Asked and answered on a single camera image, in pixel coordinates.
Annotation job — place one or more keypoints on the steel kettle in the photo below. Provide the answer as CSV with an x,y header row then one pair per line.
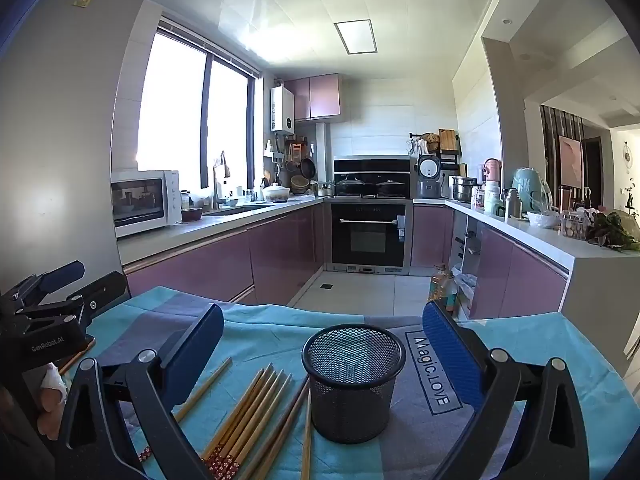
x,y
325,189

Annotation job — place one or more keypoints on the grey rice cooker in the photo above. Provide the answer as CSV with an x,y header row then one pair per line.
x,y
429,175

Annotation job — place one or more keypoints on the white casserole pot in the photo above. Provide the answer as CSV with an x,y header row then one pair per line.
x,y
275,194

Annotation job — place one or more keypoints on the black wok with lid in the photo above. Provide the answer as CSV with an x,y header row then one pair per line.
x,y
352,186
392,187

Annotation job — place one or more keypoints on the black range hood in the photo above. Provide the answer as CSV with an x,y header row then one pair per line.
x,y
372,166

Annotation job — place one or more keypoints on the steel thermos bottle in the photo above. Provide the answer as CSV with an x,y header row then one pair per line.
x,y
510,204

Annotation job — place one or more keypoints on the person's left hand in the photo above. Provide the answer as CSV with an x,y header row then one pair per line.
x,y
50,400

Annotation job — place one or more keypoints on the wall clock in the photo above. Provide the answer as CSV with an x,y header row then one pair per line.
x,y
628,152

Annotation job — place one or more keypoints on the purple upper wall cabinets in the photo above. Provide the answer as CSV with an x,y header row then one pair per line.
x,y
320,95

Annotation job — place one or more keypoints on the grey refrigerator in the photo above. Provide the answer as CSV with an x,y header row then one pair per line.
x,y
60,160

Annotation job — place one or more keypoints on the black mesh utensil holder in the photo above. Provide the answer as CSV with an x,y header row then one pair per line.
x,y
350,400

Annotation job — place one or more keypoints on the wooden cutting board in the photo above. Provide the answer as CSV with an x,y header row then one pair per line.
x,y
448,141

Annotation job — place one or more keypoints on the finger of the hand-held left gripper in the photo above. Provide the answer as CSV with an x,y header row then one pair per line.
x,y
60,274
107,287

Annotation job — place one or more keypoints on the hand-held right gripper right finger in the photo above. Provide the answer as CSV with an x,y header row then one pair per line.
x,y
450,355

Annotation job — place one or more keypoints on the white microwave oven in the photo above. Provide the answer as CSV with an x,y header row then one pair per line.
x,y
170,200

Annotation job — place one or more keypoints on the hanging black frying pan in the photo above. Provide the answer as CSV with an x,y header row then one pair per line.
x,y
307,169

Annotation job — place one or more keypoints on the sink faucet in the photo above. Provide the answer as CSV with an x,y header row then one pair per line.
x,y
216,185

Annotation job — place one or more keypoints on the woven basket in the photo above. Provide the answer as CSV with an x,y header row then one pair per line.
x,y
300,185

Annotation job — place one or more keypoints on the white jug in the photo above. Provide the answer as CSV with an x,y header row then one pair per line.
x,y
492,200

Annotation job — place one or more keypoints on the white plastic bag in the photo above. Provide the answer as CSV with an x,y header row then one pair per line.
x,y
465,292

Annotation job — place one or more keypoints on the black built-in oven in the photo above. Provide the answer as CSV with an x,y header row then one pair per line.
x,y
370,240

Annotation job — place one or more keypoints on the clear egg carton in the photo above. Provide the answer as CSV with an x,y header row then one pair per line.
x,y
575,227

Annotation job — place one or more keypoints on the white bowl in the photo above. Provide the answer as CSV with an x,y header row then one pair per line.
x,y
542,220

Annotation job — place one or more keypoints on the kitchen window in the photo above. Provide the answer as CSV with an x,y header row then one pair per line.
x,y
170,110

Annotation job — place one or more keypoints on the brown tumbler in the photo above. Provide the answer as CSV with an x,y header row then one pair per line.
x,y
565,199

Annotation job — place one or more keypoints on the cooking oil bottle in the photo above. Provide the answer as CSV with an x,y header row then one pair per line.
x,y
438,287
450,294

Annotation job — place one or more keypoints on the dark bowl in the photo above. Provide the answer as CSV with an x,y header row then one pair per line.
x,y
191,214

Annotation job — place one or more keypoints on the leafy vegetables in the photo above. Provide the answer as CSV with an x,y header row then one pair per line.
x,y
615,230

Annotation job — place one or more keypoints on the dark slatted room divider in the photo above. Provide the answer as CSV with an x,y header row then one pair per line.
x,y
550,125

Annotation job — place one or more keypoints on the purple lower kitchen cabinets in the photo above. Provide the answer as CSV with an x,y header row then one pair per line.
x,y
500,270
225,260

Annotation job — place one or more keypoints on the bunch of wooden chopsticks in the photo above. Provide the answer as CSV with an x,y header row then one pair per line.
x,y
250,410

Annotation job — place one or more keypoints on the teal and purple tablecloth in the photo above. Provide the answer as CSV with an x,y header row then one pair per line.
x,y
280,330

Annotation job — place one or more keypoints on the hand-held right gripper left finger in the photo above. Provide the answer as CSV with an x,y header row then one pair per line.
x,y
200,345

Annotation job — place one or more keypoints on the mint green kitchen appliance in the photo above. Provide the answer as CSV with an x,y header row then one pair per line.
x,y
527,187

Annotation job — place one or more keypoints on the pink wall picture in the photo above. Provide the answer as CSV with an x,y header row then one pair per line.
x,y
570,162

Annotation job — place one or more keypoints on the rectangular ceiling light panel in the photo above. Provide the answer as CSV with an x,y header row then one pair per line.
x,y
355,36

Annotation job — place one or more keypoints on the white water heater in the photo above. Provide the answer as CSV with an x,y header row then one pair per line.
x,y
281,110

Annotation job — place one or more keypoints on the pink kettle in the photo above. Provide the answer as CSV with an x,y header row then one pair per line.
x,y
492,171

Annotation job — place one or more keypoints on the stainless steel stock pot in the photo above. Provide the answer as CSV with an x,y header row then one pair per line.
x,y
465,190

